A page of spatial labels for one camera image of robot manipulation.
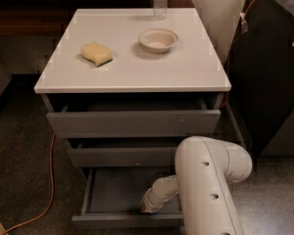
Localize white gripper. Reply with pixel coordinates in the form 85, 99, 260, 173
140, 189, 164, 212

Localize grey bottom drawer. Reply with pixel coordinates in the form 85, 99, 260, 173
72, 166, 183, 228

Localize grey drawer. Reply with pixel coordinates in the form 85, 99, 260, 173
68, 137, 182, 167
72, 166, 183, 228
47, 110, 221, 138

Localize yellow sponge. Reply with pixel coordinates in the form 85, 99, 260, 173
80, 42, 113, 67

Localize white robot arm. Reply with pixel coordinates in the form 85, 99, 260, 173
141, 136, 252, 235

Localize grey top drawer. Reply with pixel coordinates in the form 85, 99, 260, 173
47, 110, 221, 138

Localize grey middle drawer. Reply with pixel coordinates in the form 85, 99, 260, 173
68, 137, 182, 167

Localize white grey drawer cabinet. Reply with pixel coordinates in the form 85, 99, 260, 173
33, 7, 232, 194

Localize white paper bowl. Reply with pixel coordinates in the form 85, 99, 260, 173
138, 28, 178, 54

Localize dark cabinet on right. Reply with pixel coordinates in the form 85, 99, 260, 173
226, 0, 294, 157

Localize clear plastic water bottle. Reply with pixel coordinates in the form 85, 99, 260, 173
153, 0, 168, 20

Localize dark wooden bench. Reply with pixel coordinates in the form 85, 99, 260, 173
0, 0, 195, 37

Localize orange extension cable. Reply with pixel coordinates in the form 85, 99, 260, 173
1, 133, 57, 235

